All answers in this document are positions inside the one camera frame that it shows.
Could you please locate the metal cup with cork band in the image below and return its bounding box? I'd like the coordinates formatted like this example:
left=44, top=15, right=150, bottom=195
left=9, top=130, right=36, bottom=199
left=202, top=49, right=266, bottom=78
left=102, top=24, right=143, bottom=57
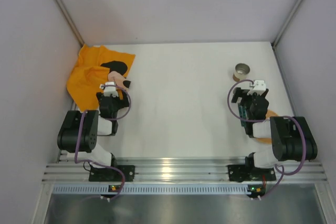
left=233, top=63, right=250, bottom=82

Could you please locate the orange Mickey Mouse placemat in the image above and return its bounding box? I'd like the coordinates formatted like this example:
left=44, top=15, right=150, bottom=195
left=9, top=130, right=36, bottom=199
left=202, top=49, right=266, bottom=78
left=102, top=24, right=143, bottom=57
left=66, top=45, right=135, bottom=111

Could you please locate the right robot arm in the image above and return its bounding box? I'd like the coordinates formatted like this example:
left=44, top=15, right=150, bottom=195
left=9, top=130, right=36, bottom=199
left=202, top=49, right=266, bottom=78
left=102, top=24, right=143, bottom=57
left=231, top=87, right=318, bottom=168

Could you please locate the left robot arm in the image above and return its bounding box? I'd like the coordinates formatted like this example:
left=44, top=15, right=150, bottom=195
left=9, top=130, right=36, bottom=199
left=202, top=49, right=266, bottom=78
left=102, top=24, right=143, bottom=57
left=57, top=90, right=130, bottom=169

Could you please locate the round woven coaster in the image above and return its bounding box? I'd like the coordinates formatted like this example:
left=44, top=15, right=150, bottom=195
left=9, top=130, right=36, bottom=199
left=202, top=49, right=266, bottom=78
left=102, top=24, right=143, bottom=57
left=253, top=110, right=278, bottom=144

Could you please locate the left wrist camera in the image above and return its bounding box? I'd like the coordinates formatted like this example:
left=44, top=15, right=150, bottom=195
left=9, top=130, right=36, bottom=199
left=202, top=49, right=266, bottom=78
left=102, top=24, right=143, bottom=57
left=100, top=82, right=119, bottom=98

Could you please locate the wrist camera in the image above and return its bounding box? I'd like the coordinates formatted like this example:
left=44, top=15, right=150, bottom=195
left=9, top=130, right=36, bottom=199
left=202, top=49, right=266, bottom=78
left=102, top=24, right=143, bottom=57
left=100, top=82, right=119, bottom=98
left=247, top=80, right=269, bottom=97

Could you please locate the spoon with teal handle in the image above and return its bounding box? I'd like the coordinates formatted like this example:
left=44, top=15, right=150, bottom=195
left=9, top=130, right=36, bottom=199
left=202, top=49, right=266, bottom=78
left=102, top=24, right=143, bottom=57
left=238, top=103, right=247, bottom=128

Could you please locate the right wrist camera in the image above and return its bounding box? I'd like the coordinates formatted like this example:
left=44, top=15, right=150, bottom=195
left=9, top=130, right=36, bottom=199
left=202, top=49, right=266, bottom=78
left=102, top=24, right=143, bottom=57
left=247, top=80, right=269, bottom=97

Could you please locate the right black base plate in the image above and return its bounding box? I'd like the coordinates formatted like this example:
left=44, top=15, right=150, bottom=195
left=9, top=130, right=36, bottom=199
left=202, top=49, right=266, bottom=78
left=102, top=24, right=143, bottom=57
left=227, top=164, right=276, bottom=183

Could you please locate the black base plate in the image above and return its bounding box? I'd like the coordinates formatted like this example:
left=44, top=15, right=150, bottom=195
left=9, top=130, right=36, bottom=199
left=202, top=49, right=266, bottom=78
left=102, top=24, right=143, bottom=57
left=227, top=164, right=276, bottom=183
left=88, top=165, right=135, bottom=182

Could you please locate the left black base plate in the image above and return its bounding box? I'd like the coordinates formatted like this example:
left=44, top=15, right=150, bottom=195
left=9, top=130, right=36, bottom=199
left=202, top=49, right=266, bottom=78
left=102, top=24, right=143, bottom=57
left=88, top=165, right=135, bottom=182

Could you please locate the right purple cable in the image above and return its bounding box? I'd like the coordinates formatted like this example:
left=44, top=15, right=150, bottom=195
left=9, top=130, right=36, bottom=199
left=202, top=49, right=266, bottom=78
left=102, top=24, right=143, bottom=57
left=227, top=79, right=307, bottom=200

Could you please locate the aluminium rail frame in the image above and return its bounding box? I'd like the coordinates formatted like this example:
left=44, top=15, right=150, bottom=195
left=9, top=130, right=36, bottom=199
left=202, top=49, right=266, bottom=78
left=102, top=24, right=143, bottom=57
left=41, top=150, right=328, bottom=183

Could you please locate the perforated cable duct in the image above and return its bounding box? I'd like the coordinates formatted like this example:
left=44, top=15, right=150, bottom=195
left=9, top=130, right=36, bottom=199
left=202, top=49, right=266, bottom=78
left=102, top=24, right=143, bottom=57
left=52, top=184, right=265, bottom=195

